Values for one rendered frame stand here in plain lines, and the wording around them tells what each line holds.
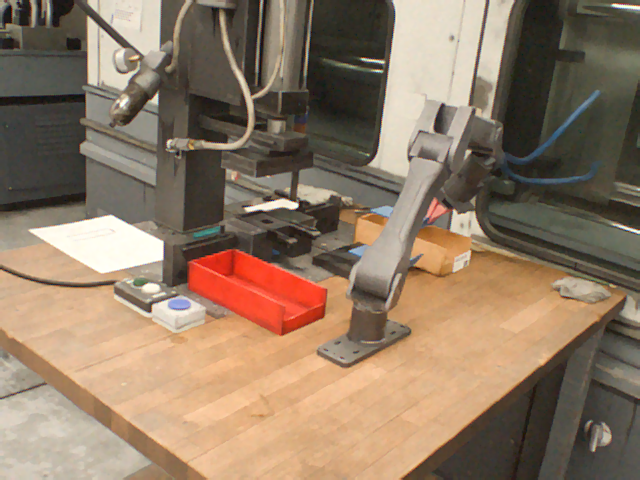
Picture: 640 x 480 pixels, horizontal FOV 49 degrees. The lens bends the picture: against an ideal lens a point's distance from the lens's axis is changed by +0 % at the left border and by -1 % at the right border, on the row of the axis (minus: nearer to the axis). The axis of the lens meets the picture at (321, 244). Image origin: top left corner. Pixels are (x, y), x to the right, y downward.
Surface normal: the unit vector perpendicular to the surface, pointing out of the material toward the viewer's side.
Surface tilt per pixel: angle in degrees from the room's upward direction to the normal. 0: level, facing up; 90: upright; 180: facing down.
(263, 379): 0
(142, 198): 90
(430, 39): 90
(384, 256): 49
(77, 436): 0
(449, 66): 90
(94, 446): 0
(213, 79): 90
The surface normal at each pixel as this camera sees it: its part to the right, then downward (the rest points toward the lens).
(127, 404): 0.11, -0.93
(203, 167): 0.76, 0.29
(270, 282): -0.64, 0.20
